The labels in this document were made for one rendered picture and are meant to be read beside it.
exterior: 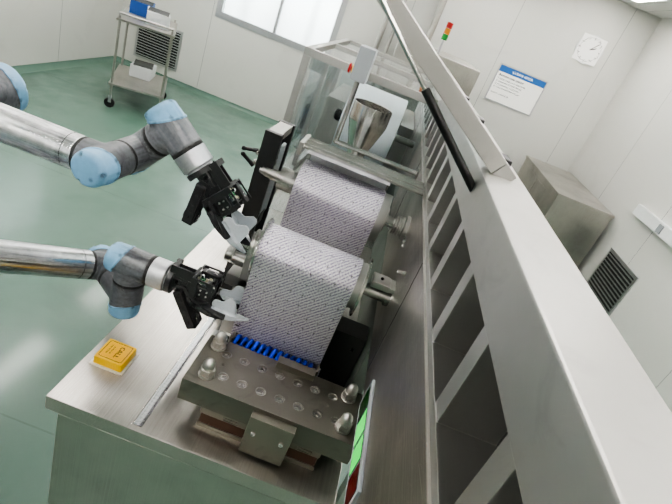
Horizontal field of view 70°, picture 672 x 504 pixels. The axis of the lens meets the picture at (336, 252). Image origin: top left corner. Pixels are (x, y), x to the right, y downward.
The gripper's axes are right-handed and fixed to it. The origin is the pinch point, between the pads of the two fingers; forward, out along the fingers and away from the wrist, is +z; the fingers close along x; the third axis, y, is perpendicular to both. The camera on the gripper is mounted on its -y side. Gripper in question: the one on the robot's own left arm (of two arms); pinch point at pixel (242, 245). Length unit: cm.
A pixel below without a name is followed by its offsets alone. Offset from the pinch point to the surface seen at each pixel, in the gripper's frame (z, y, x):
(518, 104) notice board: 121, 123, 551
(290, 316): 19.6, 2.5, -4.3
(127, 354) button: 8.0, -35.0, -13.5
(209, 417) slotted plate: 26.3, -18.3, -22.8
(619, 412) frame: 5, 57, -72
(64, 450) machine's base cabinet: 17, -50, -30
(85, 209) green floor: -32, -189, 179
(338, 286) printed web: 17.5, 17.1, -4.1
